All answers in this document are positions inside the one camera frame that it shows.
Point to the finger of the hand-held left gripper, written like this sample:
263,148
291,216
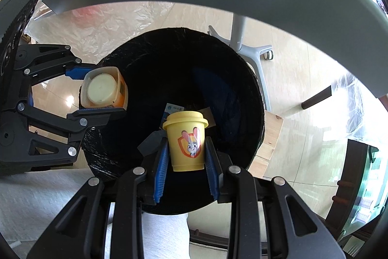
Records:
91,116
78,72

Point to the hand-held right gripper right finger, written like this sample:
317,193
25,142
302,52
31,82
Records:
212,171

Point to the glass top side table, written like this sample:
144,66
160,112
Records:
363,186

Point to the dark wooden table leg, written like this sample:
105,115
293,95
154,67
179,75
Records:
316,97

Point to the light wooden board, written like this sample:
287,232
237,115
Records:
269,137

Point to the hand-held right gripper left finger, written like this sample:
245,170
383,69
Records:
162,168

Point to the yellow cartoon cup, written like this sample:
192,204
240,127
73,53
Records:
185,143

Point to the orange container white lid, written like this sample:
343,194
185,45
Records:
103,89

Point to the brown paper piece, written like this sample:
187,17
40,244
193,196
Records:
209,116

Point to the small blue card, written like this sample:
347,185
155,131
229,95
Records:
174,108

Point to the black round bin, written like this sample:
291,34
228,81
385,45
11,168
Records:
182,64

